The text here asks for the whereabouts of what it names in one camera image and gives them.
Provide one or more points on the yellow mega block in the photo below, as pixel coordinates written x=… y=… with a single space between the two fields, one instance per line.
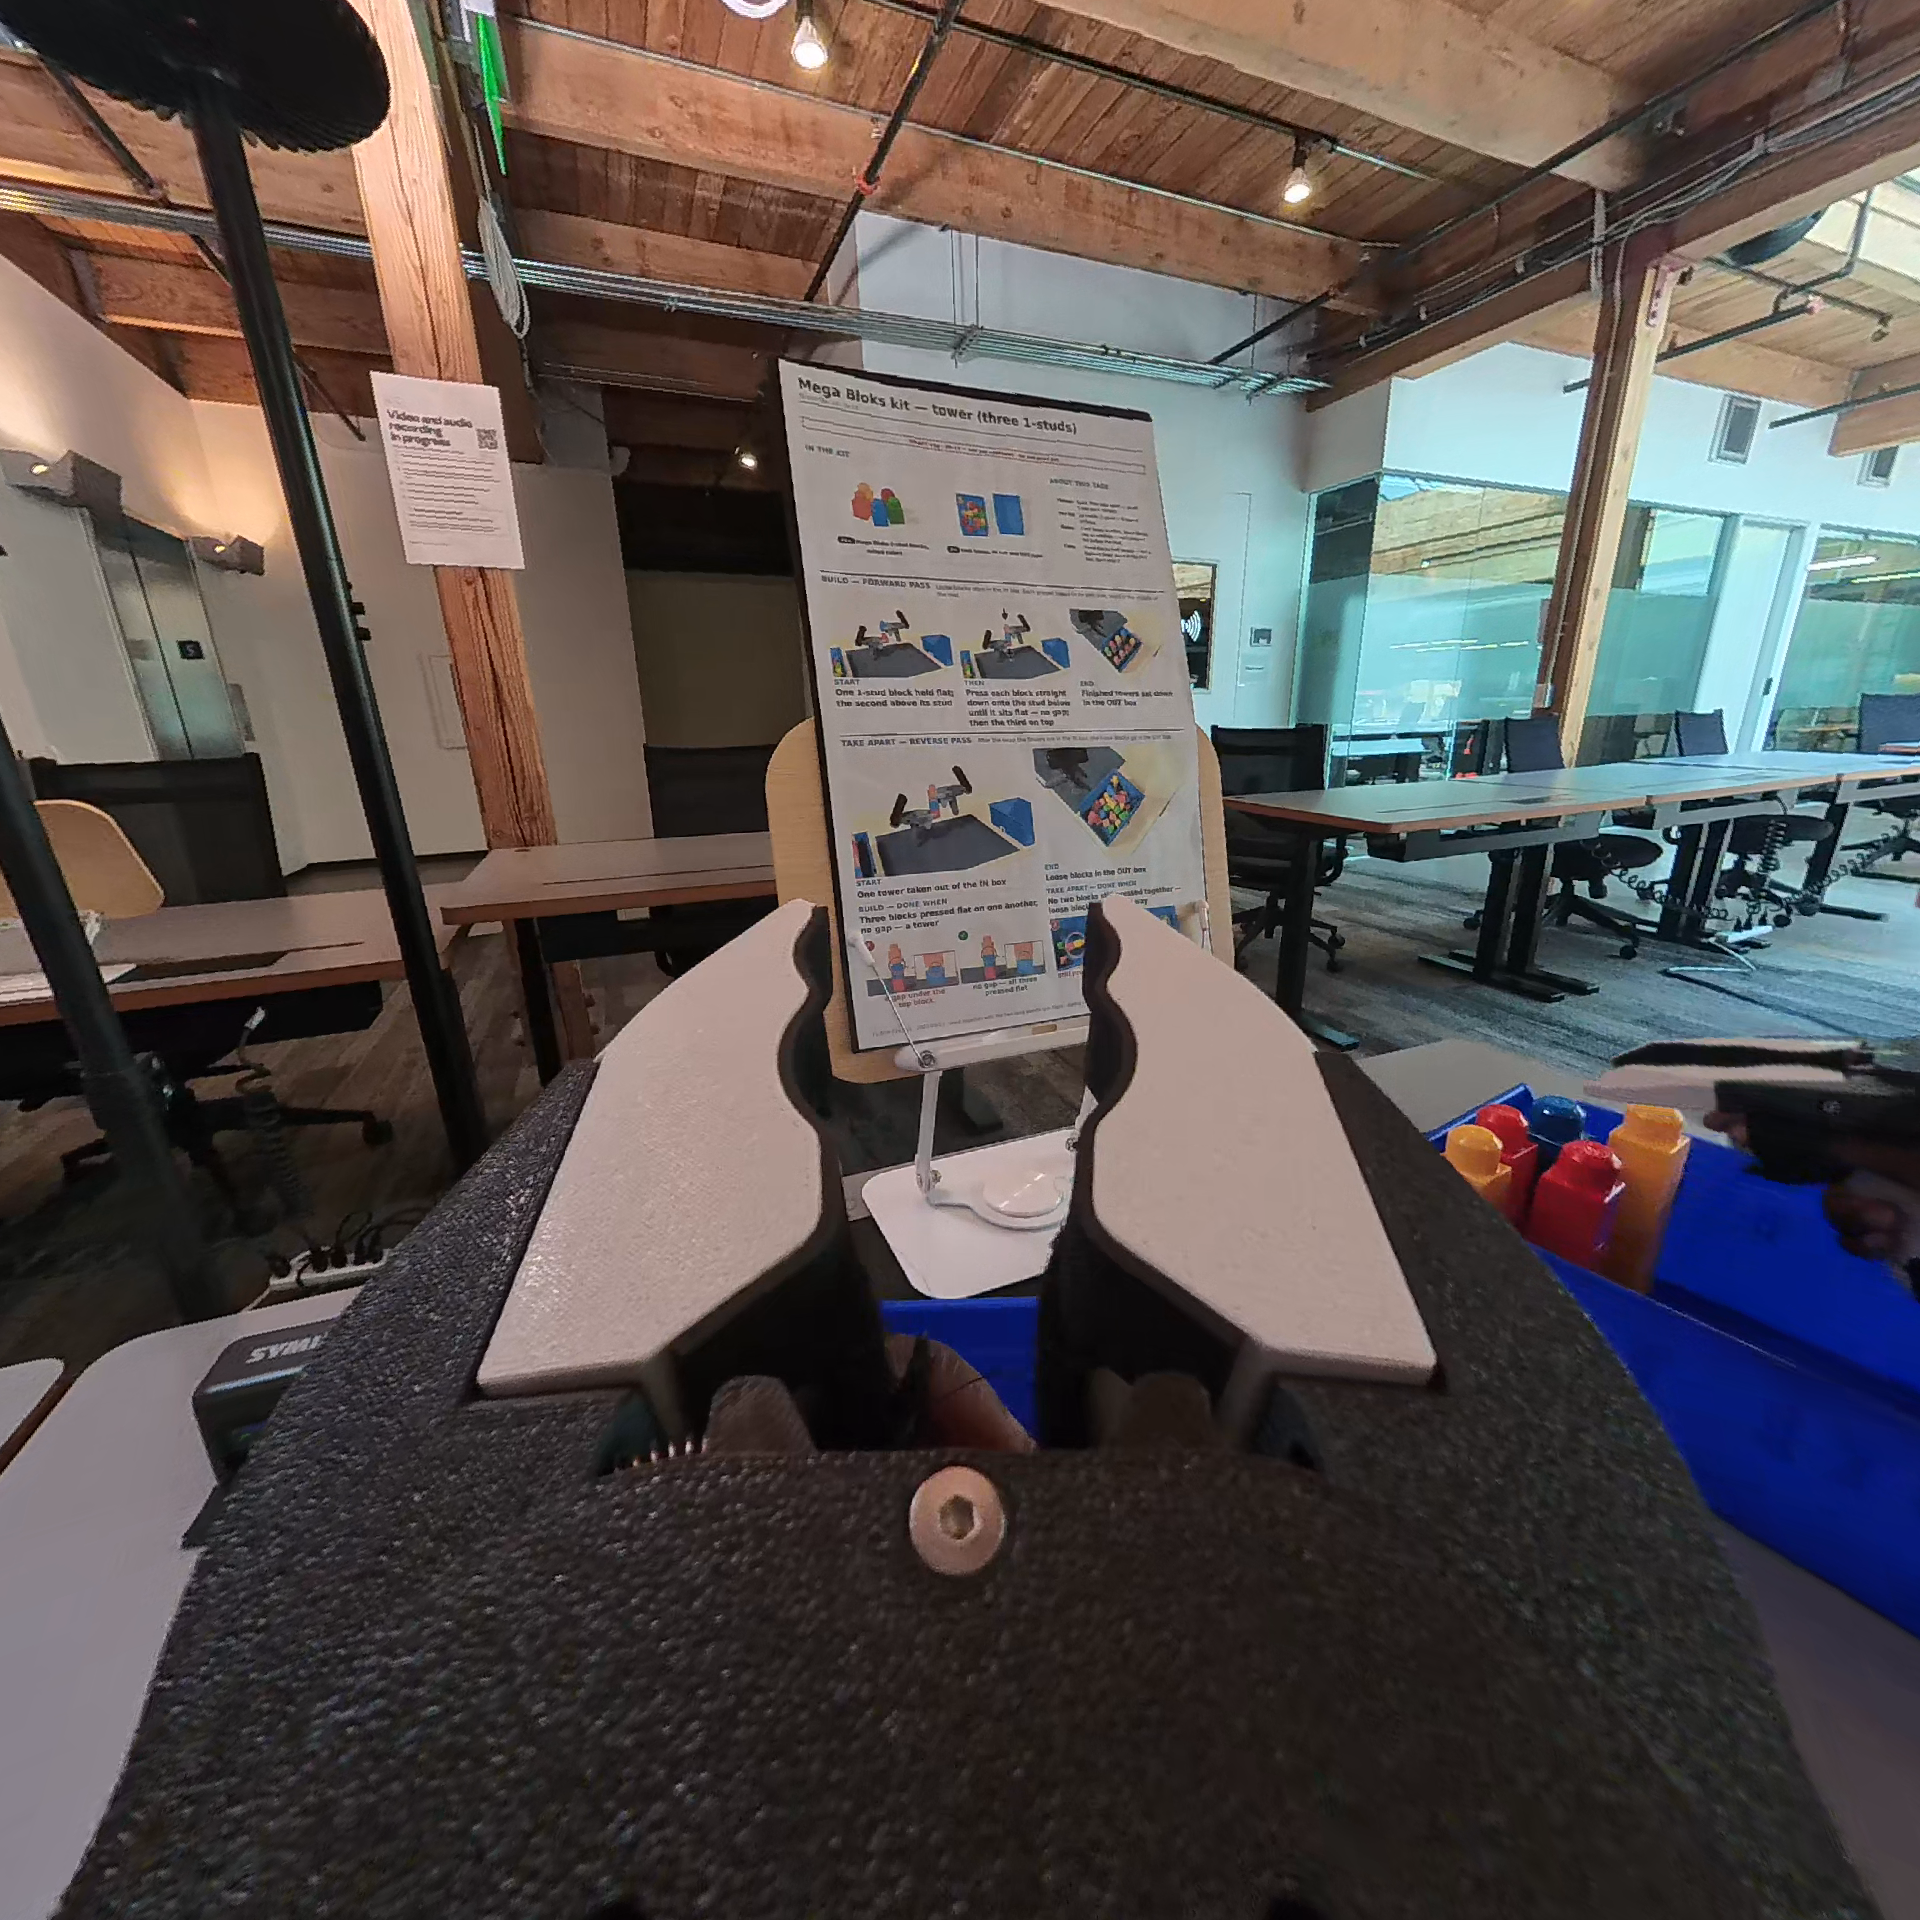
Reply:
x=1477 y=1161

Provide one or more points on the instruction poster on stand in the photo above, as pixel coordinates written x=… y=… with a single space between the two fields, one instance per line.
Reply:
x=796 y=840

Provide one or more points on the black ceiling dome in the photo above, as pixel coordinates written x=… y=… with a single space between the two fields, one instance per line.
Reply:
x=1780 y=241

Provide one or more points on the ceiling track spotlight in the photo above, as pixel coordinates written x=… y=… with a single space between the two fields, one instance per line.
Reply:
x=811 y=45
x=1300 y=183

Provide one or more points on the metal elevator door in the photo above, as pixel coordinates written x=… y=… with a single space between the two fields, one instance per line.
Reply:
x=166 y=646

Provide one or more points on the white power strip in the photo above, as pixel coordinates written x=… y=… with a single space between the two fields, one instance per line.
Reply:
x=323 y=1271

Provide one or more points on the printed instruction sheet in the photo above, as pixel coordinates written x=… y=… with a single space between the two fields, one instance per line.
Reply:
x=974 y=599

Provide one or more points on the wall sconce light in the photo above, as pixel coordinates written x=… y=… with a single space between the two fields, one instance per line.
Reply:
x=224 y=557
x=60 y=475

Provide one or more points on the person's left hand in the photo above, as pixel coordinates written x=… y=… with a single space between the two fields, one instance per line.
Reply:
x=961 y=1395

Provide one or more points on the dark framed wall sign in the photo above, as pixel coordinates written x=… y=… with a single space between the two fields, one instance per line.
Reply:
x=1197 y=630

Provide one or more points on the row of black office chairs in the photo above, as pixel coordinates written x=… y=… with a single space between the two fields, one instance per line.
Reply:
x=1533 y=743

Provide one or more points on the wooden post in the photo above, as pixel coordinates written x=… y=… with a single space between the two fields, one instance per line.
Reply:
x=1599 y=525
x=495 y=704

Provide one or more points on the person's right hand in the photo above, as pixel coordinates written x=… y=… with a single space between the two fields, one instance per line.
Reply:
x=1881 y=1215

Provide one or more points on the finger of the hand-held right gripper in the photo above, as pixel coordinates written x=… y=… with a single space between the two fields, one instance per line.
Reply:
x=1710 y=1087
x=1741 y=1051

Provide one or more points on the orange mega block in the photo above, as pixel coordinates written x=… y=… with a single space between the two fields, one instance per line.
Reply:
x=1654 y=1232
x=1647 y=1279
x=1656 y=1161

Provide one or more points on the blue plastic bin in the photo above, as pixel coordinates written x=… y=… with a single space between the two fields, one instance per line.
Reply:
x=1800 y=1425
x=961 y=1318

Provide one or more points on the black office chair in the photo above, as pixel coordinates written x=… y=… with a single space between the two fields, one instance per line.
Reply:
x=1277 y=809
x=254 y=1119

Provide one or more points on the long wooden office desk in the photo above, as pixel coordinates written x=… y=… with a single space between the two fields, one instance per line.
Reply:
x=1424 y=803

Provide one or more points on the blue mega block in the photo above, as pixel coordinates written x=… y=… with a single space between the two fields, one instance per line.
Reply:
x=1558 y=1122

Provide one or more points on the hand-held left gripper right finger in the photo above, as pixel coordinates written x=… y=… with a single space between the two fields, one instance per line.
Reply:
x=1245 y=1201

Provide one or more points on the black light stand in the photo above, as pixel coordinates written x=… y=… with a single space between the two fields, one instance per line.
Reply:
x=93 y=1035

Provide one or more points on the wooden backing board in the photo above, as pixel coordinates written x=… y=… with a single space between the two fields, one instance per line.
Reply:
x=89 y=863

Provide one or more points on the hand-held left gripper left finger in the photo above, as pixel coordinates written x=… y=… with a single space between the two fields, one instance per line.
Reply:
x=675 y=1201

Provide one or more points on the white paper notice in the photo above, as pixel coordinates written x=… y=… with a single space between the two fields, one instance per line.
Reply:
x=452 y=480

